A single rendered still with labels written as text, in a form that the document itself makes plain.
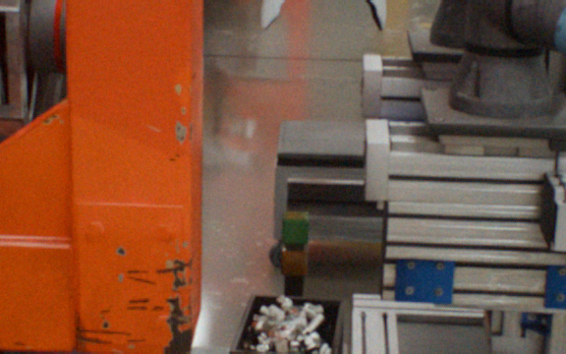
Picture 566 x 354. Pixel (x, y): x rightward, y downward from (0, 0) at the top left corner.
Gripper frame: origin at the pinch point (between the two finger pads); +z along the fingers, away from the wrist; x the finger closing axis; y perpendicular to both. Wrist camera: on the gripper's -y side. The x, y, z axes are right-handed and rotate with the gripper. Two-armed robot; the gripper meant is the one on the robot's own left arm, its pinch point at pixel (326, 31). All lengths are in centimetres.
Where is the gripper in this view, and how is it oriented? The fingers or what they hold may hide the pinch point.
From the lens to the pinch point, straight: 148.9
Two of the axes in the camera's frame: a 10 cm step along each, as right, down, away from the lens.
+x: -9.3, 0.3, -3.7
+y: -3.7, -1.3, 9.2
